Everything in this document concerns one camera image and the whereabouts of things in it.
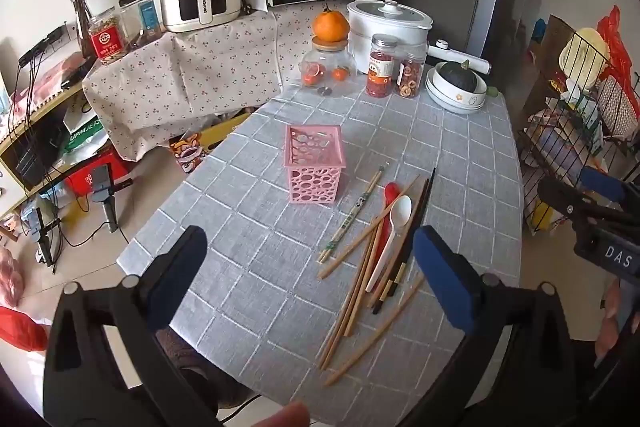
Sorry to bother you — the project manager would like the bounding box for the brown cardboard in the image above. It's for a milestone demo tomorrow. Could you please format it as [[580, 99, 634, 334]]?
[[524, 14, 577, 124]]

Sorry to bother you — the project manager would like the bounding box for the printed bamboo chopstick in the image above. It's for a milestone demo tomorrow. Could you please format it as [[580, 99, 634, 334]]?
[[318, 168, 385, 264], [322, 165, 389, 262]]

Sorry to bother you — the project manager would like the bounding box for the white electric cooking pot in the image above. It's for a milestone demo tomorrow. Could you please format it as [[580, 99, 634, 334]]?
[[346, 0, 493, 75]]

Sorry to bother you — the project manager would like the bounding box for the dark green pumpkin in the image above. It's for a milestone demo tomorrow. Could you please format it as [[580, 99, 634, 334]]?
[[442, 59, 479, 89]]

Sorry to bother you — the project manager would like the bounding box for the blue label clear jar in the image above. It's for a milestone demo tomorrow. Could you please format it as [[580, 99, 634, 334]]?
[[118, 0, 164, 51]]

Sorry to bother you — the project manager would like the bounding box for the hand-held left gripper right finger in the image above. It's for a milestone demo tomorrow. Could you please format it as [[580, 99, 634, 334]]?
[[400, 226, 601, 427]]

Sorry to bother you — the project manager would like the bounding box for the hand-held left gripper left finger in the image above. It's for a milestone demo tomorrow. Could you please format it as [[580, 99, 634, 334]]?
[[42, 224, 221, 427]]

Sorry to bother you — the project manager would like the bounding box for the dried slices jar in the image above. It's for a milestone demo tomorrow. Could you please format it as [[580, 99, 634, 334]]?
[[397, 44, 427, 99]]

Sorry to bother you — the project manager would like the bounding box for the pale handled bowl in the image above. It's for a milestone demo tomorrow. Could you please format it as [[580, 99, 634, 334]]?
[[425, 72, 500, 116]]

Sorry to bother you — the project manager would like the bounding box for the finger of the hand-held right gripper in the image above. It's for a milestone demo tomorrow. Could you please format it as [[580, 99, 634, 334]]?
[[580, 167, 640, 220], [537, 178, 601, 235]]

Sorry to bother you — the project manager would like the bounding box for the green and white bag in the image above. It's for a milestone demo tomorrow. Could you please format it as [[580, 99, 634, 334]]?
[[62, 113, 109, 158]]

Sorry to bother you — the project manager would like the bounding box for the red plastic spoon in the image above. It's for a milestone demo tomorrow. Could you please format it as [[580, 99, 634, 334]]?
[[372, 182, 402, 273]]

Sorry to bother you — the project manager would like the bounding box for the white plastic spoon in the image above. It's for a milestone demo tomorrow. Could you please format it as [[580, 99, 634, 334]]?
[[365, 195, 413, 293]]

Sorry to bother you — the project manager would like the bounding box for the cream bag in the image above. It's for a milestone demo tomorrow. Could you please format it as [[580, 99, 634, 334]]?
[[559, 28, 612, 88]]

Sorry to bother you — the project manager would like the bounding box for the person's right hand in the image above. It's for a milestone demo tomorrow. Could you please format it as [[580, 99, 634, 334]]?
[[594, 278, 633, 368]]

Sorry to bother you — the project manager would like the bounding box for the grey tripod stand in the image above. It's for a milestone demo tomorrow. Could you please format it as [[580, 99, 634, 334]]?
[[24, 206, 64, 269], [89, 164, 134, 234]]

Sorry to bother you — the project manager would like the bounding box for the black wire rack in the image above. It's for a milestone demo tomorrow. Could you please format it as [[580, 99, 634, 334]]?
[[517, 27, 640, 235]]

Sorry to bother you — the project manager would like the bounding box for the glass vase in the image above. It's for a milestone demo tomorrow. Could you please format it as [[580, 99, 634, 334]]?
[[71, 0, 97, 58]]

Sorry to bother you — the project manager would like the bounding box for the wooden shelf unit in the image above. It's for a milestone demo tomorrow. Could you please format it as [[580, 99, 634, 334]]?
[[0, 82, 87, 210]]

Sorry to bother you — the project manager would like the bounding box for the person's left hand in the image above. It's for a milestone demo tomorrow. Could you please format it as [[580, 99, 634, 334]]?
[[269, 402, 312, 427]]

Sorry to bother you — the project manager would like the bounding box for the glass jar with bamboo lid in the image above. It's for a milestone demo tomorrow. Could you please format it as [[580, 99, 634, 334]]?
[[298, 36, 359, 98]]

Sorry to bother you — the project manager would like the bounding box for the red plastic bag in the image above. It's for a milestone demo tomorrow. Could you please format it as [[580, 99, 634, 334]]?
[[596, 6, 640, 80]]

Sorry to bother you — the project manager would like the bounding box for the small floral cabinet cloth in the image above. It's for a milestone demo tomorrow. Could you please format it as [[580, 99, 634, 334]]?
[[81, 0, 362, 161]]

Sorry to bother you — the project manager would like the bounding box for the red dried fruit jar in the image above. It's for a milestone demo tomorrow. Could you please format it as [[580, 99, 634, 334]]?
[[365, 34, 399, 98]]

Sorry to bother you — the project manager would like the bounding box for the large orange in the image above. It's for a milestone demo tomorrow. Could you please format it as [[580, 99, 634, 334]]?
[[313, 6, 350, 43]]

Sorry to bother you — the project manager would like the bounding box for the red box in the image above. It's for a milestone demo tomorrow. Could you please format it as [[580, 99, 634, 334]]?
[[65, 146, 127, 198]]

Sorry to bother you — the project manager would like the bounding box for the grey checked tablecloth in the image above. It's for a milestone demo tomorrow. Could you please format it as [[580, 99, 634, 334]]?
[[116, 82, 523, 413]]

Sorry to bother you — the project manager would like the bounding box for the black device with cables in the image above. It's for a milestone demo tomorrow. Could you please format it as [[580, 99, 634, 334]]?
[[19, 24, 70, 68]]

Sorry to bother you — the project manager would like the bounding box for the black chopstick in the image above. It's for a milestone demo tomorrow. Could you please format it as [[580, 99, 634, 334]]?
[[369, 177, 431, 308], [372, 167, 437, 314]]

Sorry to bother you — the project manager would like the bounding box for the brown slipper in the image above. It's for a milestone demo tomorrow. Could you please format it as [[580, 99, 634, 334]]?
[[156, 329, 236, 413]]

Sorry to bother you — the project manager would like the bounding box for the white flower print bowl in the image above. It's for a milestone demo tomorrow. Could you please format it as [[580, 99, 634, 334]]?
[[432, 62, 488, 106]]

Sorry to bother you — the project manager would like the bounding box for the pink perforated utensil basket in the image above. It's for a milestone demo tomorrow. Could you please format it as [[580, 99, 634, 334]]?
[[285, 124, 348, 205]]

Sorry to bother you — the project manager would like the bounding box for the red label jar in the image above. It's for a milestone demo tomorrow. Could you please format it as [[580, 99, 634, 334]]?
[[87, 7, 125, 66]]

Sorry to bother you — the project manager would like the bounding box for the yellow cartoon box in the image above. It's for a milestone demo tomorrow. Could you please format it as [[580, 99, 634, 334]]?
[[168, 112, 251, 174]]

